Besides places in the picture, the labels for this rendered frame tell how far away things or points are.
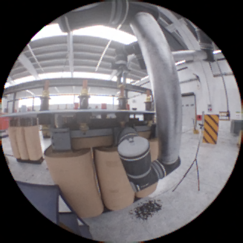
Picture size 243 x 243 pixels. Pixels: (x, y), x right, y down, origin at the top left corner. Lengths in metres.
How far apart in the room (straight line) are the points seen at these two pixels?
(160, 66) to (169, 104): 0.11
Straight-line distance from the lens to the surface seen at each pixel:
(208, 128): 5.18
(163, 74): 0.26
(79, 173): 0.65
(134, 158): 0.24
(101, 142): 0.70
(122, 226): 1.37
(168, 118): 0.27
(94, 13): 0.34
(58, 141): 0.60
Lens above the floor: 1.32
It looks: 3 degrees down
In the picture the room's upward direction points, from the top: 1 degrees counter-clockwise
